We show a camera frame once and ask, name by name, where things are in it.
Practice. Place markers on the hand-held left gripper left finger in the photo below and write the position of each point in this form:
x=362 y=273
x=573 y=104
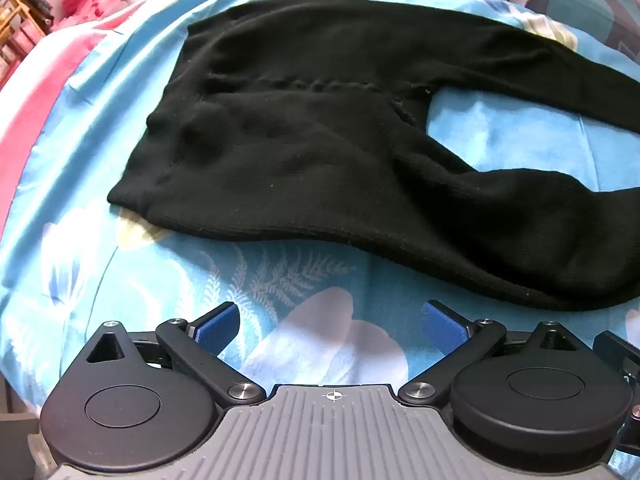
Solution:
x=220 y=327

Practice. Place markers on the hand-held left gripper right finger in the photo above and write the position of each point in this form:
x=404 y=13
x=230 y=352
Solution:
x=442 y=327

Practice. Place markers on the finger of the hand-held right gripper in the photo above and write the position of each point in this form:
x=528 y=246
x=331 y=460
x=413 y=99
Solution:
x=617 y=352

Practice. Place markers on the black pants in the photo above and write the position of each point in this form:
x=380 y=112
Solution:
x=320 y=160

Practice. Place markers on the blue floral bed sheet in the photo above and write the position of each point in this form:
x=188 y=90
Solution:
x=100 y=170

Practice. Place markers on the teal grey checked bedding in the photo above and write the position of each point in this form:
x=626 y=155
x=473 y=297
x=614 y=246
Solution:
x=595 y=5

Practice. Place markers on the yellow wooden shelf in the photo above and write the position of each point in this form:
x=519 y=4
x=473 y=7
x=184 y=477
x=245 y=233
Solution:
x=20 y=30

